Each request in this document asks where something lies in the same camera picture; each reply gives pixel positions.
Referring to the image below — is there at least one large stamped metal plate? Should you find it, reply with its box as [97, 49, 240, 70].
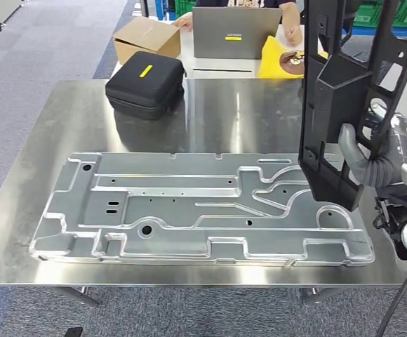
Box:
[29, 151, 376, 268]

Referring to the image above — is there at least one person's right hand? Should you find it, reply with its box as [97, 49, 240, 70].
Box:
[173, 11, 193, 32]

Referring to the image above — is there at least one stainless steel workbench table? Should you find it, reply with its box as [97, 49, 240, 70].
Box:
[0, 79, 407, 308]

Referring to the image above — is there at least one black plastic panel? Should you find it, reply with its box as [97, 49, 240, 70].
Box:
[297, 0, 407, 213]

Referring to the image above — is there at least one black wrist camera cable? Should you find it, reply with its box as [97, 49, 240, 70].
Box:
[375, 230, 407, 337]

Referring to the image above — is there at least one black zip case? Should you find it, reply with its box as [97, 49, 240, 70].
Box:
[105, 51, 186, 121]

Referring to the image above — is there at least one white desk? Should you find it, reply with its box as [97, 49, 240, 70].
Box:
[110, 23, 306, 80]

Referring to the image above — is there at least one person's left hand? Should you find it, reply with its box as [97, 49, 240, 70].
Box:
[283, 23, 303, 48]

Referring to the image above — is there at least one brown round disc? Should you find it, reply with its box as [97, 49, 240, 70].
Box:
[279, 50, 306, 75]

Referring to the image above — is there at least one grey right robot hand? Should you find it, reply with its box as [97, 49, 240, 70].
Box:
[337, 98, 407, 190]

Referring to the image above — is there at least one brown cardboard box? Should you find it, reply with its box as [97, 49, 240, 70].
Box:
[113, 16, 182, 65]

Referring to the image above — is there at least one grey laptop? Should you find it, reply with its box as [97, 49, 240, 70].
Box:
[192, 6, 282, 60]

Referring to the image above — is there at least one blue pallet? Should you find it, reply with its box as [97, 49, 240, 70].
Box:
[351, 25, 407, 38]

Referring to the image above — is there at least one person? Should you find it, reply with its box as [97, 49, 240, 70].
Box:
[173, 0, 304, 48]

